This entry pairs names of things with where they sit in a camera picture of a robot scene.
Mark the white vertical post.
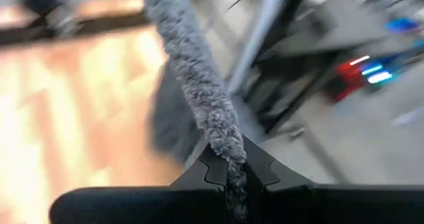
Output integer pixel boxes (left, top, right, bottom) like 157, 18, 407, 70
227, 0, 294, 94

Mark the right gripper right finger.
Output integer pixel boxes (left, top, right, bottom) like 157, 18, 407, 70
242, 136, 315, 224

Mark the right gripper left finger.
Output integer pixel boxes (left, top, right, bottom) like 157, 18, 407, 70
169, 143, 229, 189

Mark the grey terry towel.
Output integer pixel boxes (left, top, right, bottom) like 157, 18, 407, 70
142, 0, 249, 222

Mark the grey desk with black legs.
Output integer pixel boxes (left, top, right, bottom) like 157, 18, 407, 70
251, 0, 408, 132

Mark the black computer tower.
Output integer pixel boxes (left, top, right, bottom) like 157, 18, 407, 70
326, 54, 398, 102

